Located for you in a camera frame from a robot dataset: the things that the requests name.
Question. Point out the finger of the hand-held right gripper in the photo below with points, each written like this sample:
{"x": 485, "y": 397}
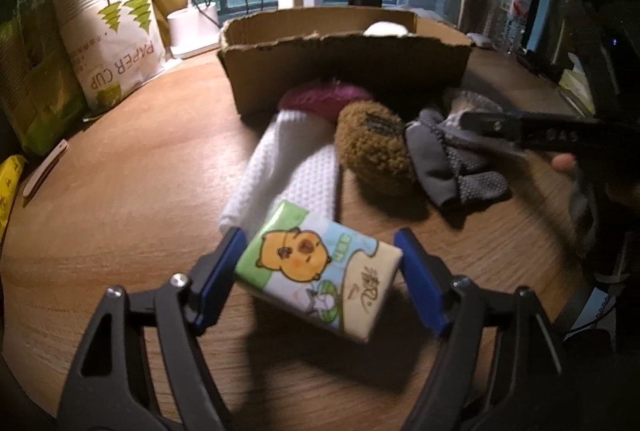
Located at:
{"x": 540, "y": 131}

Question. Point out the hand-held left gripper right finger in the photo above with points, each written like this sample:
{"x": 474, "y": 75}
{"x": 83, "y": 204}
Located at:
{"x": 420, "y": 281}

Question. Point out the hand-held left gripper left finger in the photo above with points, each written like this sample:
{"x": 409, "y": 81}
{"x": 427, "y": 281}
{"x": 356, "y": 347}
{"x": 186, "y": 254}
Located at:
{"x": 220, "y": 276}

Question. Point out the grey fuzzy cloth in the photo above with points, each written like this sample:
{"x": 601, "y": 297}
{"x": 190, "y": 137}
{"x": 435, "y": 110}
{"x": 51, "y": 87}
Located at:
{"x": 475, "y": 101}

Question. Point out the cartoon print tissue packet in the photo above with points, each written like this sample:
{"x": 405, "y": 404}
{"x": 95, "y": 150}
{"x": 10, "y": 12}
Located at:
{"x": 310, "y": 271}

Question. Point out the grey dotted glove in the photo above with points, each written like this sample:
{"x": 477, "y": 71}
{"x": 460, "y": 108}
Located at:
{"x": 440, "y": 161}

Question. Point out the cardboard box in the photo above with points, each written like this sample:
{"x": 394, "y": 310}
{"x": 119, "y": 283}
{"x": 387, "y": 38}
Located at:
{"x": 350, "y": 66}

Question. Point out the magenta knitted cloth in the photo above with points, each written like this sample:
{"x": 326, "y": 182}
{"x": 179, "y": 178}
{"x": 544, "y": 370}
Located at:
{"x": 320, "y": 98}

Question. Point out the person's right hand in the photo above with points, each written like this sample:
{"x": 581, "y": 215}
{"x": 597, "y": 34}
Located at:
{"x": 563, "y": 162}

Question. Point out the pale yellow tissue box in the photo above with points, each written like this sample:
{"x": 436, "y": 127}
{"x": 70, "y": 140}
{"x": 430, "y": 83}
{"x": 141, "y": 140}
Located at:
{"x": 575, "y": 81}

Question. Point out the black appliance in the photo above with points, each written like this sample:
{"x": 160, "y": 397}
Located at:
{"x": 620, "y": 61}

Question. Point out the clear water bottle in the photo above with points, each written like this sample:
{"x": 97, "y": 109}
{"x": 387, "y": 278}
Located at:
{"x": 512, "y": 11}

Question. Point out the steel thermos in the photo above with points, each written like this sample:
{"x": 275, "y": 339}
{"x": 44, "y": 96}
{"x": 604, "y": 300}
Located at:
{"x": 465, "y": 1}

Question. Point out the wooden stick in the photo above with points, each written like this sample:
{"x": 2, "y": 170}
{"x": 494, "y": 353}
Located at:
{"x": 45, "y": 168}

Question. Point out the yellow packet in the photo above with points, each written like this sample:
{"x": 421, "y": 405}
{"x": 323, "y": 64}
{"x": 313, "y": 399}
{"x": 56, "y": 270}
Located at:
{"x": 10, "y": 186}

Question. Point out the paper cup package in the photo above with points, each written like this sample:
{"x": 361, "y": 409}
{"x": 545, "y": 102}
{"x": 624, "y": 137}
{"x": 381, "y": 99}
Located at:
{"x": 115, "y": 41}

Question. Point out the green cup package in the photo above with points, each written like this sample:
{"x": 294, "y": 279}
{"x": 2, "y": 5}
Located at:
{"x": 35, "y": 76}

